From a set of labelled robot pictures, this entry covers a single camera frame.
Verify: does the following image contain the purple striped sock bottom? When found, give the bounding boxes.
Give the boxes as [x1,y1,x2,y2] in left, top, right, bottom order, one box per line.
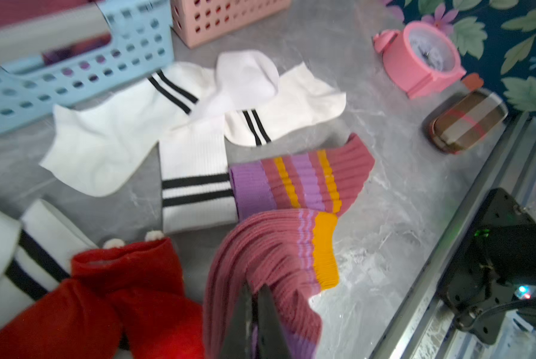
[203,209,339,358]

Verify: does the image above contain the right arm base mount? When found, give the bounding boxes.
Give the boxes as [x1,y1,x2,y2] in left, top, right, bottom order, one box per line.
[437,188,536,345]

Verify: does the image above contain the pink plastic basket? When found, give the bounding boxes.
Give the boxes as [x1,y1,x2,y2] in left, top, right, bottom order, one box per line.
[170,0,291,49]

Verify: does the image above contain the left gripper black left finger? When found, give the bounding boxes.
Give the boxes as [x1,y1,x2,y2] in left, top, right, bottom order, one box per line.
[219,283,254,359]

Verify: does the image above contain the plaid beige pouch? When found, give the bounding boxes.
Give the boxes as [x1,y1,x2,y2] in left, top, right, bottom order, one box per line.
[428,88,508,155]

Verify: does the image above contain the white crew sock black stripes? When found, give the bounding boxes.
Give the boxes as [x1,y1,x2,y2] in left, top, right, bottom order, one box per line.
[159,116,237,233]

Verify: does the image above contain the purple striped sock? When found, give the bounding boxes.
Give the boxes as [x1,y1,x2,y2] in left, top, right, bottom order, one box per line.
[230,133,375,221]
[203,209,339,358]

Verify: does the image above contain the light blue plastic basket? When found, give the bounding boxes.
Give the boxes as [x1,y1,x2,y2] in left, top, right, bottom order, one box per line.
[0,1,174,135]

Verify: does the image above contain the plain red sock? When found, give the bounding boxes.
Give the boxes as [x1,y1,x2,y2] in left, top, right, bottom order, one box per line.
[0,238,205,358]

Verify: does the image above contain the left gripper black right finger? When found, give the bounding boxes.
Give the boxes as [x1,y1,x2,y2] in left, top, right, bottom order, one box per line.
[255,285,292,359]

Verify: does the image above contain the white sock black stripes left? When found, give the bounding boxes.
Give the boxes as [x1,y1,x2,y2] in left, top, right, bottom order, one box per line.
[0,199,96,329]

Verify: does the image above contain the pink alarm clock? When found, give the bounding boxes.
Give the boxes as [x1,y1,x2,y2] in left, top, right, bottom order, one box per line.
[372,21,467,99]

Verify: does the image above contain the white sock black stripes right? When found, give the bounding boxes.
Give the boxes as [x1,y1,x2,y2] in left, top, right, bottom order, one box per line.
[40,62,215,197]

